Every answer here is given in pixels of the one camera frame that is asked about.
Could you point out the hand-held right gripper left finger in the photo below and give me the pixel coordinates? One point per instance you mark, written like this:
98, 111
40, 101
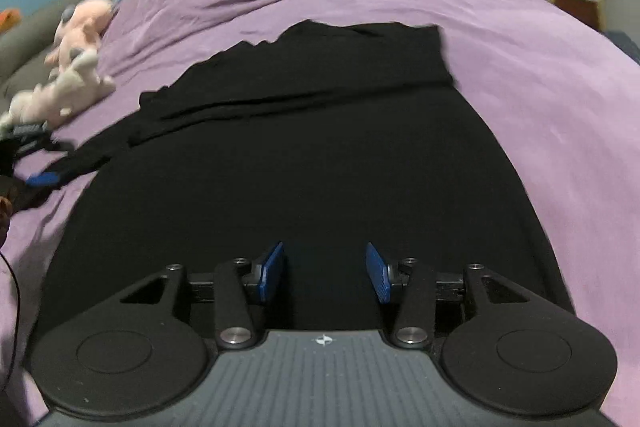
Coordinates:
271, 272

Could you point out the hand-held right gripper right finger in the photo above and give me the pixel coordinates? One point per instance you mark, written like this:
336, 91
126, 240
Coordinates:
378, 274

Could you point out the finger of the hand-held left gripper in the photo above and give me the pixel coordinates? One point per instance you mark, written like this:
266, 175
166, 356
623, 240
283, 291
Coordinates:
42, 180

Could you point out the black garment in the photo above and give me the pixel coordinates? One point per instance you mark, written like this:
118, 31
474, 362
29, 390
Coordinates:
300, 167

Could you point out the white grey plush toy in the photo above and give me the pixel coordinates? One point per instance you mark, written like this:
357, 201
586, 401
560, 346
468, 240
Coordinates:
70, 89

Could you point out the grey cushion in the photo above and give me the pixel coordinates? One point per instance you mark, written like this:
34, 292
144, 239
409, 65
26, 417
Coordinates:
30, 42

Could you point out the pink plush toy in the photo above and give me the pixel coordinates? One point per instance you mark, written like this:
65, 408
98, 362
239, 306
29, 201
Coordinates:
82, 24

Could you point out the purple blanket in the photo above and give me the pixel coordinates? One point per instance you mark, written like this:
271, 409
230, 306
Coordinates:
525, 107

